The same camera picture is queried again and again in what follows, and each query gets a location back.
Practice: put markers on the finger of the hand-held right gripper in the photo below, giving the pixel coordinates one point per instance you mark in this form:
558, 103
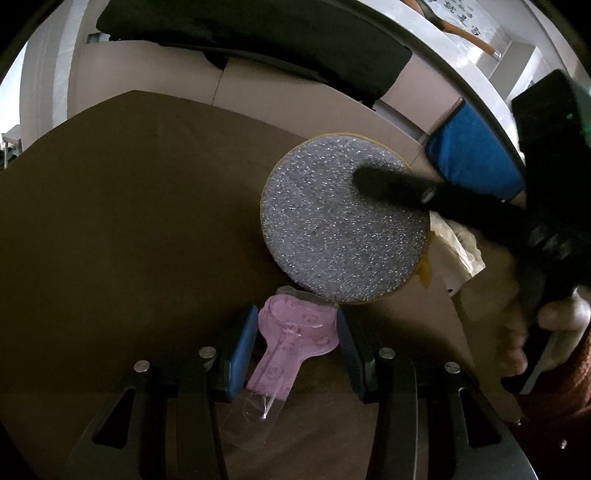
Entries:
415, 191

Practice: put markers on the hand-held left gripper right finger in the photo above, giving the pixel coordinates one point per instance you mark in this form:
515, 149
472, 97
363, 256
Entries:
346, 350

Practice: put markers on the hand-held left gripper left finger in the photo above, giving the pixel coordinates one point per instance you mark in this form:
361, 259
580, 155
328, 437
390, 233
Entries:
242, 350

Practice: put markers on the pink spoon blister pack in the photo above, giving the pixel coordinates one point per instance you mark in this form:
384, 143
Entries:
281, 350

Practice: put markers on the grey round sponge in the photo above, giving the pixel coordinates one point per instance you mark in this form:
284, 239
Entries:
332, 230

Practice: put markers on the person's right hand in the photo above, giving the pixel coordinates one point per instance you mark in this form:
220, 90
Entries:
498, 300

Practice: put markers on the blue cloth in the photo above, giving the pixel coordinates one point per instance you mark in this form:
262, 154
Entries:
475, 152

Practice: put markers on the white counter ledge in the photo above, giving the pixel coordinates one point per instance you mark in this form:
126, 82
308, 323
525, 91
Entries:
443, 55

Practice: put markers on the cardboard panel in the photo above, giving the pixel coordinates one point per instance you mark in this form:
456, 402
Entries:
277, 92

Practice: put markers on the black cloth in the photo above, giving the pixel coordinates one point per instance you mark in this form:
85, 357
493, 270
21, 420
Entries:
254, 32

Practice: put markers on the grey metal rack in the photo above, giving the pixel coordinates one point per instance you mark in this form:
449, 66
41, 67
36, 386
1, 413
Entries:
9, 143

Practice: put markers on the cartoon wall sticker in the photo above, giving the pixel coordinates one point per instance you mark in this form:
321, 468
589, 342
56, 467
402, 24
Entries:
508, 18

